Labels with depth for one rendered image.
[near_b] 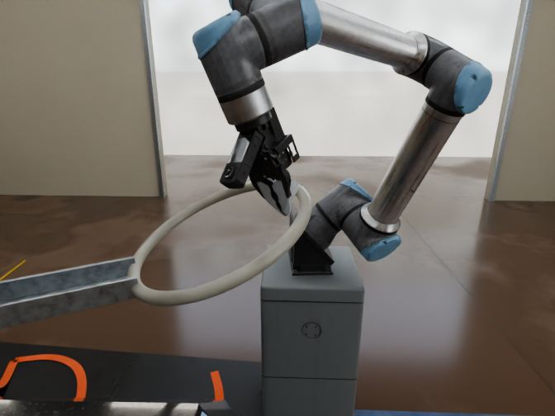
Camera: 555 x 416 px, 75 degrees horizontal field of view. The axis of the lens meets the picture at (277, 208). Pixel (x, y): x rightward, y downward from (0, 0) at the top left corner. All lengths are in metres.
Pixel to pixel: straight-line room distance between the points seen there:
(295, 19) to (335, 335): 1.18
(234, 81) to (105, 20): 5.22
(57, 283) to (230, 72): 0.64
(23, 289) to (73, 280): 0.10
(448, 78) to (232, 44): 0.63
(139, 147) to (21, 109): 1.72
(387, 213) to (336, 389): 0.80
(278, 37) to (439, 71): 0.56
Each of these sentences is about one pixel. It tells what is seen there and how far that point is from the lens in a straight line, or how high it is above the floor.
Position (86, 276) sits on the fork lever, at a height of 1.14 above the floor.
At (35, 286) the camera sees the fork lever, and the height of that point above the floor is 1.14.
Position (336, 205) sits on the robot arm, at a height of 1.13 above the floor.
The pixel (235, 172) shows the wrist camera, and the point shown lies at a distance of 0.64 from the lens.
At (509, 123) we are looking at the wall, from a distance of 6.02.
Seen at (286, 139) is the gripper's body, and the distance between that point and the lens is 0.71.
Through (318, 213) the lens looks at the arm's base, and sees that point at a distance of 1.44.
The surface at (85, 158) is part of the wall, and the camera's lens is 6.12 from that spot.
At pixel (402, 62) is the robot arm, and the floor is 1.63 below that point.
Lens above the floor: 1.57
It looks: 18 degrees down
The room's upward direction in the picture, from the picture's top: straight up
